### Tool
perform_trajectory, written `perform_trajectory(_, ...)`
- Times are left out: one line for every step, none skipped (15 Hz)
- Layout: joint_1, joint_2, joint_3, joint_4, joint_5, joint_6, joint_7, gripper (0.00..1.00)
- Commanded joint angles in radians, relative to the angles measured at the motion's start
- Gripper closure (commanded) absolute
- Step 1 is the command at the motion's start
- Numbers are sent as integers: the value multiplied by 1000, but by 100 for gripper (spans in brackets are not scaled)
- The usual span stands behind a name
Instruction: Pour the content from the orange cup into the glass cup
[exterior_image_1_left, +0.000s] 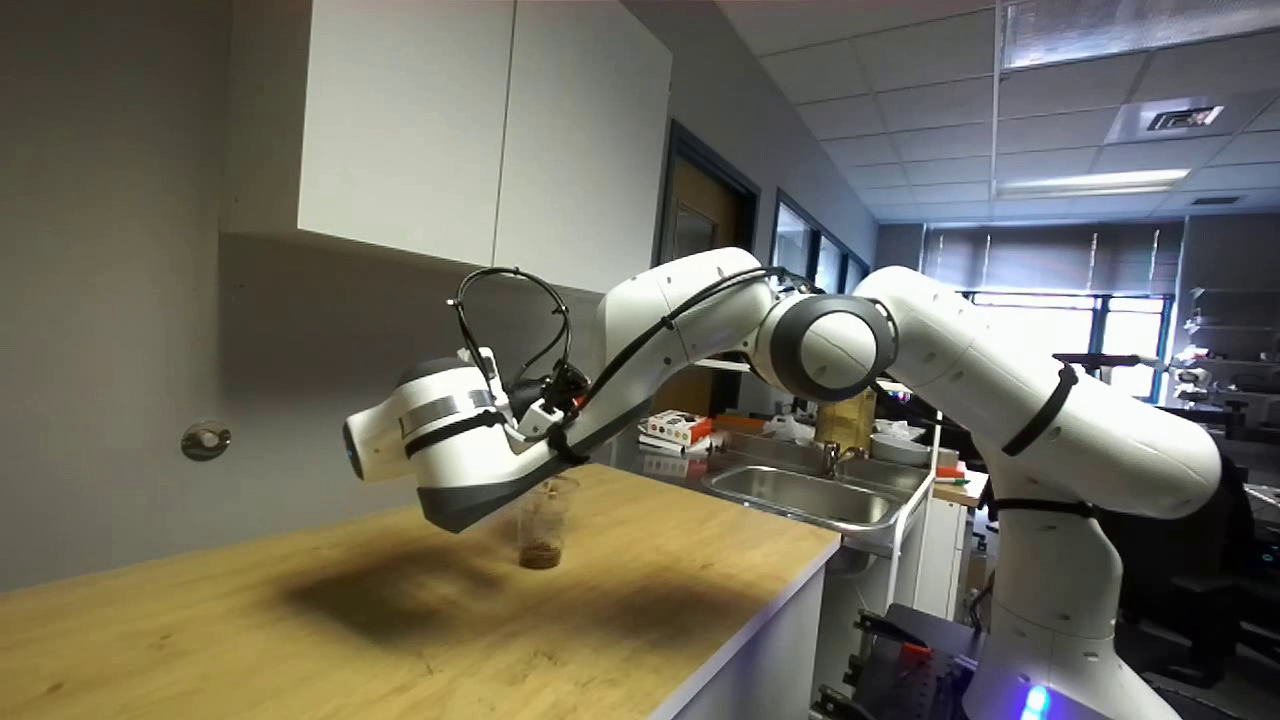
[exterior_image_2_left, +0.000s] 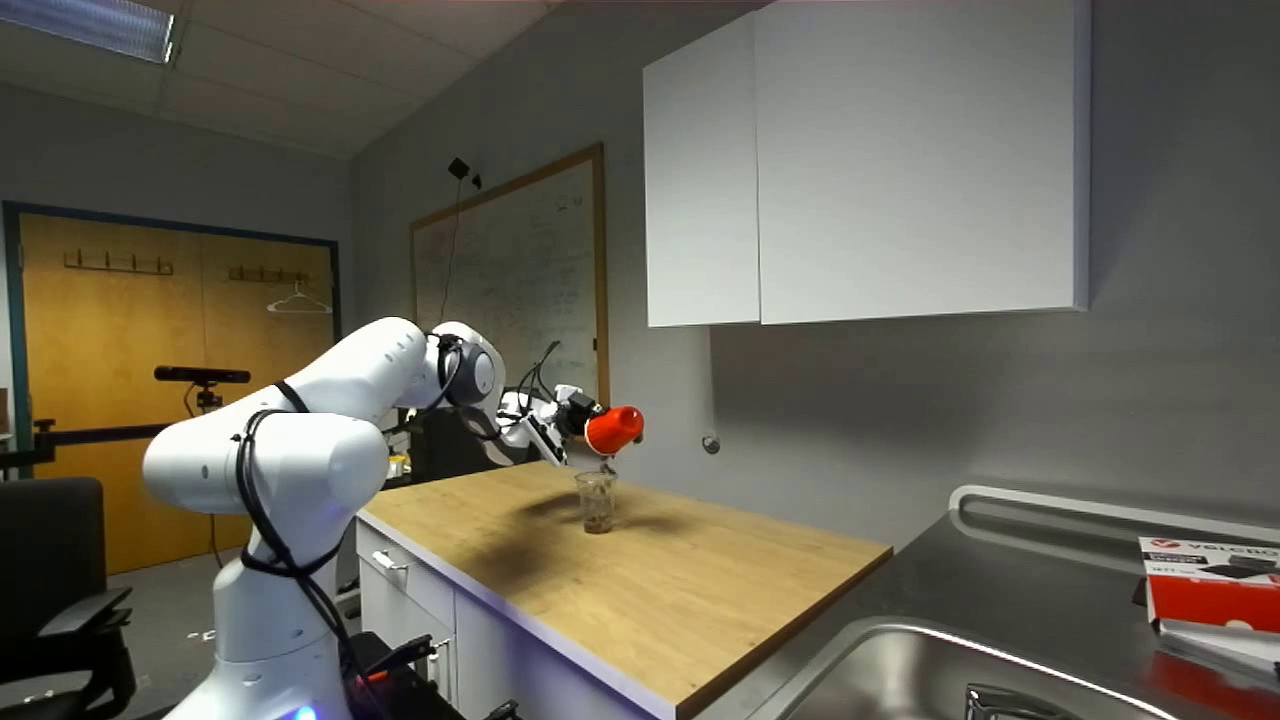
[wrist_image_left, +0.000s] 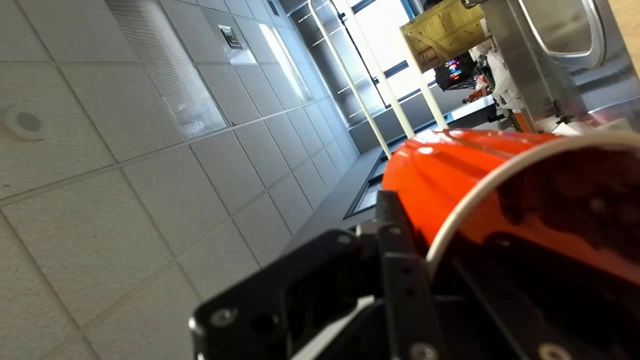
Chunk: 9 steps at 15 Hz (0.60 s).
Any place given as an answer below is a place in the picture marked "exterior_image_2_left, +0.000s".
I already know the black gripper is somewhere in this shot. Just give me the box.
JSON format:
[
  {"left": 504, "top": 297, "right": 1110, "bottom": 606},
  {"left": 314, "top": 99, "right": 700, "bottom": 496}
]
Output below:
[{"left": 554, "top": 387, "right": 625, "bottom": 477}]

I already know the orange wooden door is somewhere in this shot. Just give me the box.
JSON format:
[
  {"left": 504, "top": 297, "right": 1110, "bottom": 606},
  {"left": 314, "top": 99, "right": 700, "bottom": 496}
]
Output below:
[{"left": 12, "top": 209, "right": 339, "bottom": 581}]

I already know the wire coat hanger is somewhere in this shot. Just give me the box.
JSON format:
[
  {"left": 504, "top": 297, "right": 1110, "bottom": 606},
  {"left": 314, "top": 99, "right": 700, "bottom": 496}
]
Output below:
[{"left": 263, "top": 284, "right": 334, "bottom": 326}]

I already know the wood framed whiteboard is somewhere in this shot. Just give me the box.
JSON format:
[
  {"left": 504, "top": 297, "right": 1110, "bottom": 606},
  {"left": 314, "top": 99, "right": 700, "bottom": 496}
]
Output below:
[{"left": 405, "top": 141, "right": 612, "bottom": 408}]

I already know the stainless steel sink counter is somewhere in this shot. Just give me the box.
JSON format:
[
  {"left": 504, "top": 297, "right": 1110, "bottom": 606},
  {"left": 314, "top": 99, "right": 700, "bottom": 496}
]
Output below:
[{"left": 690, "top": 513, "right": 1280, "bottom": 720}]

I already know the clear glass cup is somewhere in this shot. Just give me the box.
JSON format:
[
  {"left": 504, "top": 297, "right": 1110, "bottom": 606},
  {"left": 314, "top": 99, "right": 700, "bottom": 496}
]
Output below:
[{"left": 577, "top": 467, "right": 621, "bottom": 535}]

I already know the black box device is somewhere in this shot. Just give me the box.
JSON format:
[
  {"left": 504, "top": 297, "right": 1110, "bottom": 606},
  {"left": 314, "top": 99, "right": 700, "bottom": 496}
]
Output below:
[{"left": 400, "top": 403, "right": 520, "bottom": 490}]

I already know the black office chair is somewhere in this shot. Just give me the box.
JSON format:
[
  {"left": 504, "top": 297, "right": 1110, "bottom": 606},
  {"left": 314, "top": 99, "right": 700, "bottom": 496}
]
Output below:
[{"left": 0, "top": 477, "right": 139, "bottom": 720}]

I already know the narrow white cabinet door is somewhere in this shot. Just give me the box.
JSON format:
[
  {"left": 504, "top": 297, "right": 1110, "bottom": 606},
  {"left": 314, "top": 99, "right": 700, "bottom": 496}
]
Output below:
[{"left": 640, "top": 13, "right": 763, "bottom": 333}]

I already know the black red controller device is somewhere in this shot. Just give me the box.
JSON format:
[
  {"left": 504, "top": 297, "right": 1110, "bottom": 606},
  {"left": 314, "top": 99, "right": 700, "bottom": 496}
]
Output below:
[{"left": 334, "top": 627, "right": 462, "bottom": 720}]

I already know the orange plastic cup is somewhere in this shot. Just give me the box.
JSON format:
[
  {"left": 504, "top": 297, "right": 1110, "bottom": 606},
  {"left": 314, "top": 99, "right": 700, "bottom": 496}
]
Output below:
[{"left": 580, "top": 403, "right": 652, "bottom": 464}]

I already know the white base cabinet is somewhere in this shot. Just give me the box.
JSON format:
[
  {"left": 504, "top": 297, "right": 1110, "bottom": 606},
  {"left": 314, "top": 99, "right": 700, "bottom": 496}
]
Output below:
[{"left": 345, "top": 513, "right": 671, "bottom": 720}]

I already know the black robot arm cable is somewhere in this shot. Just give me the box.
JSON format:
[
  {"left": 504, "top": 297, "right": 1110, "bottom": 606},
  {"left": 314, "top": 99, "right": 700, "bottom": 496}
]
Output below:
[{"left": 231, "top": 377, "right": 355, "bottom": 649}]

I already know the black horizontal bar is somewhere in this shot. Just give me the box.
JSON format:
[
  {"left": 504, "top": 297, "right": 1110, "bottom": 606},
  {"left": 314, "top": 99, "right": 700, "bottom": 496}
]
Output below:
[{"left": 0, "top": 416, "right": 205, "bottom": 472}]

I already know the steel backsplash rail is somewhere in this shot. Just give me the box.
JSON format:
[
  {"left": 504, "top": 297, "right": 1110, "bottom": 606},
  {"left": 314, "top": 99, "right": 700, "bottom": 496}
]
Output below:
[{"left": 944, "top": 479, "right": 1280, "bottom": 552}]

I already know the red white cardboard box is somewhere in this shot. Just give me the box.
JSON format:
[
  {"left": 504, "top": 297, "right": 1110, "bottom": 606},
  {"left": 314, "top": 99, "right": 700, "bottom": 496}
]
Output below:
[{"left": 1134, "top": 533, "right": 1280, "bottom": 649}]

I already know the black camera on stand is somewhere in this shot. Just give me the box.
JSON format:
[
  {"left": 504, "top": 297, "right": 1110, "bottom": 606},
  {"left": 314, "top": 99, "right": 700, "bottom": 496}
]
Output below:
[{"left": 151, "top": 360, "right": 256, "bottom": 420}]

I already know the wide white cabinet door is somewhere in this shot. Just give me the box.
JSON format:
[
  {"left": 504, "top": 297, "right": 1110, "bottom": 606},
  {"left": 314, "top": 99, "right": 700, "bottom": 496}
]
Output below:
[{"left": 751, "top": 0, "right": 1090, "bottom": 330}]

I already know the ceiling light panel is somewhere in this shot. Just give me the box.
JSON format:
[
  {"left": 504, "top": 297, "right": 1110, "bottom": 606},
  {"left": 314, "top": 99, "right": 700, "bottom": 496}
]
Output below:
[{"left": 0, "top": 0, "right": 178, "bottom": 69}]

